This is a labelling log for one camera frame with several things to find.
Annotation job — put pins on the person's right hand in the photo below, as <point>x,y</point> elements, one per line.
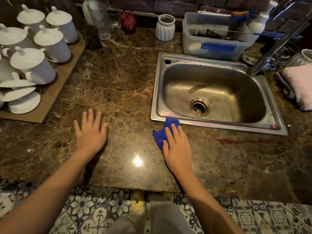
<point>178,153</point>

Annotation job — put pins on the person's left hand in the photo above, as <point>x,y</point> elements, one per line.
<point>90,137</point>

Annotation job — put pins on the person's right little finger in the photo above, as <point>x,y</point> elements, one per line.
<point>186,143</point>

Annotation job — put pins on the person's left middle finger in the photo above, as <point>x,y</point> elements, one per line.
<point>91,118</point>

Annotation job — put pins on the person's left thumb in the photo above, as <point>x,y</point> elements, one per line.
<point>104,130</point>

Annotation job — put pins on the person's right middle finger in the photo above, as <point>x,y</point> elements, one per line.
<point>176,132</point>

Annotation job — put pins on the person's left little finger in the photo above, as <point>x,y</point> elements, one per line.
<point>78,129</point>

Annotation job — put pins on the person's right thumb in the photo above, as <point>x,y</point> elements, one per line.
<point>165,148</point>

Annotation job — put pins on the blue cleaning cloth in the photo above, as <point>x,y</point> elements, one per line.
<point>162,134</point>

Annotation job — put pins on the person's left forearm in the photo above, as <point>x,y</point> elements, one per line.
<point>51,190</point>

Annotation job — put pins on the person's right forearm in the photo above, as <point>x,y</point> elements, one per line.
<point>204,202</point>

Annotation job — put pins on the brown cardboard sheet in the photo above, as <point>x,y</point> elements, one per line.
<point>58,87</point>

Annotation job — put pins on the white ceramic lid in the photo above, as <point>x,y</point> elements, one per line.
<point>17,82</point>
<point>20,93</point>
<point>26,105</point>

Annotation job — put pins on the yellow slipper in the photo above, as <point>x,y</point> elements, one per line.
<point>138,201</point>

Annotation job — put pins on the stainless steel sink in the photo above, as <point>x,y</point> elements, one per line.
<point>219,90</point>

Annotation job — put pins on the person's grey trousers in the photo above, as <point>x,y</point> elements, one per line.
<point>160,220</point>

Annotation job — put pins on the dark tinted glass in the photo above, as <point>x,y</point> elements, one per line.
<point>92,37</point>

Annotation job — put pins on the group of white lidded mugs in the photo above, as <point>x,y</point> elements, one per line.
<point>52,43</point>

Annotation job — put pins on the translucent plastic tub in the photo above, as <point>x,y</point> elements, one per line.
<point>214,49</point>

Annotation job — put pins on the tall clear drinking glass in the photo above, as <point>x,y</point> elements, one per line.
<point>100,19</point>

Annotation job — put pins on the small clear glass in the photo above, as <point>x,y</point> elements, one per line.
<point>114,20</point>

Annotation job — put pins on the red dragon fruit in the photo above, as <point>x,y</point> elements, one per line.
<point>128,21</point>

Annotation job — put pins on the round metal sink strainer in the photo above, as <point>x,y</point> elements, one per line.
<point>249,59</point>

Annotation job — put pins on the white ribbed vase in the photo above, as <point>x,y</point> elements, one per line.
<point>165,27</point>

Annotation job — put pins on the white bottle with green cap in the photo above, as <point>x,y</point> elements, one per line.
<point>85,9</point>

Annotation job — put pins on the white scrubbing brush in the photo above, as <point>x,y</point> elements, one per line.
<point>207,28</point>

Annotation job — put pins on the chrome faucet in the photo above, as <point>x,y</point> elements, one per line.
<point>273,48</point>

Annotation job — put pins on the pink folded towel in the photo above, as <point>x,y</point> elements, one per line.
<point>301,85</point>

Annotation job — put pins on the colourful striped sponge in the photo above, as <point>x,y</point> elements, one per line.
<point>240,16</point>

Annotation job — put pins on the white squeeze bottle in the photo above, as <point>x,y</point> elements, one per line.
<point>259,21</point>

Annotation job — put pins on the ribbed clear glass jar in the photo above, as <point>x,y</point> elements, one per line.
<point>301,58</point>

